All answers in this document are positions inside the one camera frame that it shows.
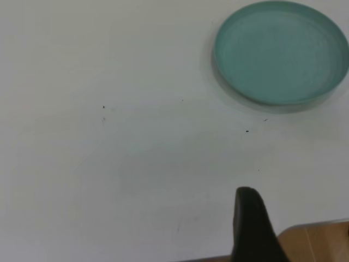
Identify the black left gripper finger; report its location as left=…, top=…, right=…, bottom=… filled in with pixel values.
left=231, top=187, right=294, bottom=262

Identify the green round plate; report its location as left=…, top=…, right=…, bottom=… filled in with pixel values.
left=212, top=1, right=349, bottom=114

